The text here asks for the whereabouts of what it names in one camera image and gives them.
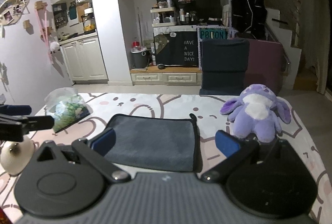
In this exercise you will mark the purple and grey towel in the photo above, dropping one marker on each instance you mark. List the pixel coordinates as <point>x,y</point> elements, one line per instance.
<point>160,144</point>

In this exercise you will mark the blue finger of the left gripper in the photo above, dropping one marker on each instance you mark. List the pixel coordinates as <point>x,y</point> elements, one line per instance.
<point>15,109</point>

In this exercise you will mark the dark folded chair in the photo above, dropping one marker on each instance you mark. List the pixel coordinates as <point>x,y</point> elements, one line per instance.
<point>224,63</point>

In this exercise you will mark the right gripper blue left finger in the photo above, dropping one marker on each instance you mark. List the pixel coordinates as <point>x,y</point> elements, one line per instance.
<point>103,142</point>

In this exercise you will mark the white storage rack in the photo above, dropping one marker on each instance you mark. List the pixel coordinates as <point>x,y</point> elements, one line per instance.
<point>163,17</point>

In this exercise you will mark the green floral tissue pack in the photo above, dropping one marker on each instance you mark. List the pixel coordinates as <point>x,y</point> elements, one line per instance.
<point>66,106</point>

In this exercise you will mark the black have a nice day cloth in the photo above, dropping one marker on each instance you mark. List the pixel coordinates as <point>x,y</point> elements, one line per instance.
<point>176,49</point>

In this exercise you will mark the white drawer cabinet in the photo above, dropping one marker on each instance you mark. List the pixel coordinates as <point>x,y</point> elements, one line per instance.
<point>177,76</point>

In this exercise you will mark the dark grey trash bin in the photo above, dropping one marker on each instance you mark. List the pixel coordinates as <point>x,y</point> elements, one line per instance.
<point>139,55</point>

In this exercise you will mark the white kitchen cabinet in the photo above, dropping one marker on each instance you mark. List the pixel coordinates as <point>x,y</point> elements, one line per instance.
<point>84,60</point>

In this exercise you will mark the cream cat-ear cup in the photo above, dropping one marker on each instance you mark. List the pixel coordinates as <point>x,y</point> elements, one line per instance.
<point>16,155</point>

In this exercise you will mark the purple plush toy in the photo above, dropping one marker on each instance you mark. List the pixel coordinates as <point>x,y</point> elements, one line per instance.
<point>257,111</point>

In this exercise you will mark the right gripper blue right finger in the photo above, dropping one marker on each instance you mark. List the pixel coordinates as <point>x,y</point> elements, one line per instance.
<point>226,143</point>

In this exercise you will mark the teal lettered sign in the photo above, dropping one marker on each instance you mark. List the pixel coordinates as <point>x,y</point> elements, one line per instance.
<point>212,33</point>

